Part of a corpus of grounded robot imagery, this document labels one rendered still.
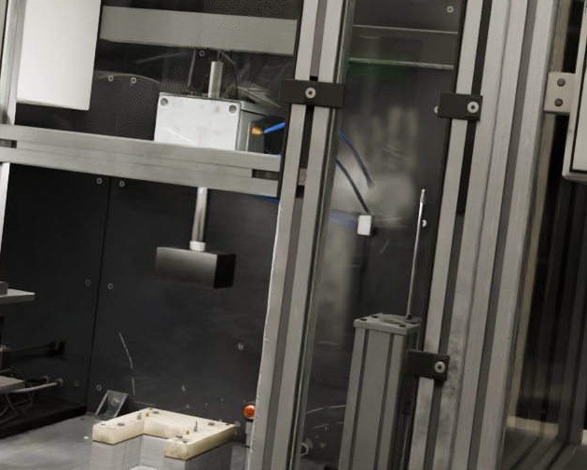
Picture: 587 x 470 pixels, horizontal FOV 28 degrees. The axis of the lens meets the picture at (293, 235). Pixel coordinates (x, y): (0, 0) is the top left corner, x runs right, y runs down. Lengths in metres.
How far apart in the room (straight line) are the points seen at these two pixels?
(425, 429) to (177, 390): 0.65
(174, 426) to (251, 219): 0.36
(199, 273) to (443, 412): 0.42
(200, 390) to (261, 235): 0.25
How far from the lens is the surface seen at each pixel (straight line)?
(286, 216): 1.25
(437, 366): 1.21
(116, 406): 1.85
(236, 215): 1.74
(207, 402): 1.78
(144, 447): 1.56
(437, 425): 1.23
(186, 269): 1.50
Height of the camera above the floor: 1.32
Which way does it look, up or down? 3 degrees down
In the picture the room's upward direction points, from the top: 7 degrees clockwise
